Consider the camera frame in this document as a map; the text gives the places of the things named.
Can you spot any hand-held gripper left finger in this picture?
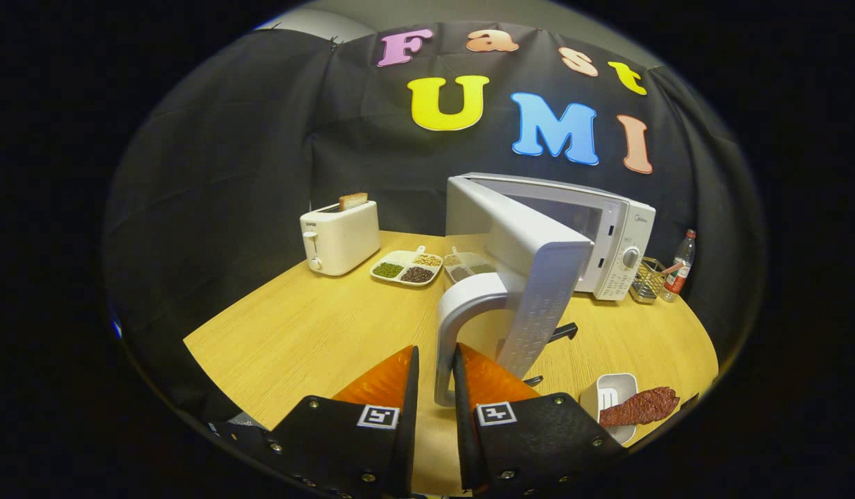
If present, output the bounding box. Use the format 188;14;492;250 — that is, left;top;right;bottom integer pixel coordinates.
209;345;420;499

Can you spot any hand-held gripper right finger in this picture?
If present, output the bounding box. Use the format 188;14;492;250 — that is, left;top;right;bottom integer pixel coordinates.
452;342;629;497

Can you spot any reddish brown meat slice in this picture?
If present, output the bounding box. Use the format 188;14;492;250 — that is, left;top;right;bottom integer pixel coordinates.
599;386;680;428

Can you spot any white toaster oven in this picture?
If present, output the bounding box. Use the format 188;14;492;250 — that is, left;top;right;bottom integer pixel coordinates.
434;172;657;408

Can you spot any cream pop-up toaster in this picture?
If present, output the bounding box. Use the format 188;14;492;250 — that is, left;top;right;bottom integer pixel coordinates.
299;200;381;277

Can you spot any small white rectangular dish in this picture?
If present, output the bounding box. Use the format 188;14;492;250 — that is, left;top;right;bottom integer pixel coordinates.
580;373;640;446

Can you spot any divided tray of beans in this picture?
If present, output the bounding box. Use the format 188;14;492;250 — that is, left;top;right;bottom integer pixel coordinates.
369;245;445;288

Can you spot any clear plastic bottle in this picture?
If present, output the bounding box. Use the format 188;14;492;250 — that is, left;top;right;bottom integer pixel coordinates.
660;229;697;303

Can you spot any metal wire basket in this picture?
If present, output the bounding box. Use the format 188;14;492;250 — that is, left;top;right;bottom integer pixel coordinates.
628;256;667;306

